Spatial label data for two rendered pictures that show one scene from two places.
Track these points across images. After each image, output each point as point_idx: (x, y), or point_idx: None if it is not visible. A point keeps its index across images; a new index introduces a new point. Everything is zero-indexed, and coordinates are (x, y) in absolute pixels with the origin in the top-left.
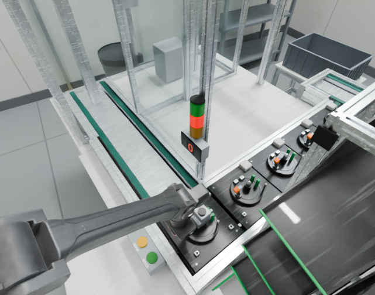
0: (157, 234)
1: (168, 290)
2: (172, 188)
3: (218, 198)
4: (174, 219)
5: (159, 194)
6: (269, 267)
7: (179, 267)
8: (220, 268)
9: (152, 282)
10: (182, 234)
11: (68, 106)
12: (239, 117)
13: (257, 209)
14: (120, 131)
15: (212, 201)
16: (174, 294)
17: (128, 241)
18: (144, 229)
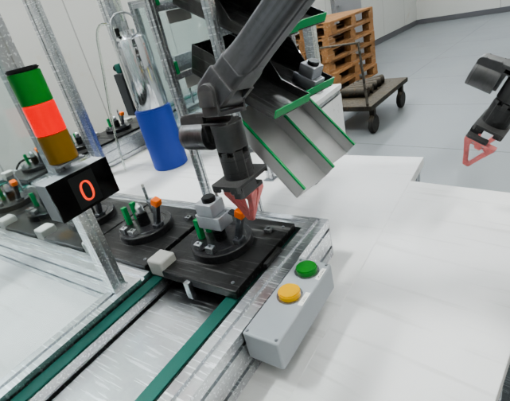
0: (262, 288)
1: (336, 278)
2: (214, 64)
3: (165, 247)
4: (246, 140)
5: (234, 40)
6: None
7: (298, 240)
8: (274, 214)
9: (340, 299)
10: (258, 165)
11: None
12: None
13: (177, 213)
14: None
15: (173, 251)
16: (336, 270)
17: (298, 375)
18: (262, 306)
